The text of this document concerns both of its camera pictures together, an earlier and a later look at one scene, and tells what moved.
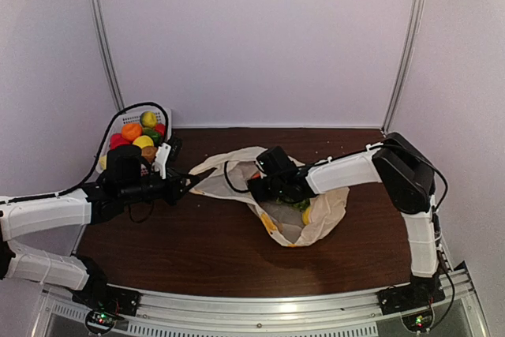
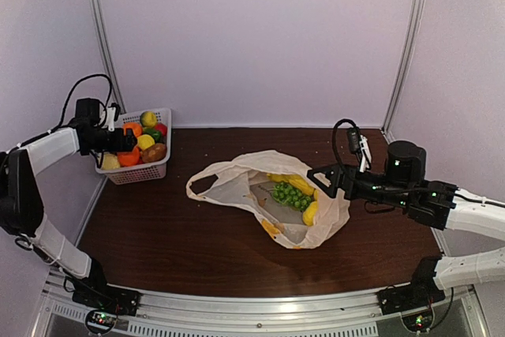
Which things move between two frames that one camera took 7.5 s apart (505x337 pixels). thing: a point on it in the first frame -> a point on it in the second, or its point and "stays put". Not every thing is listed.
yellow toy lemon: (143, 141) stays put
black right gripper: (261, 193) -> (330, 171)
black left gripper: (174, 190) -> (117, 145)
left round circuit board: (99, 322) stays put
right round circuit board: (418, 322) stays put
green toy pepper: (151, 132) stays put
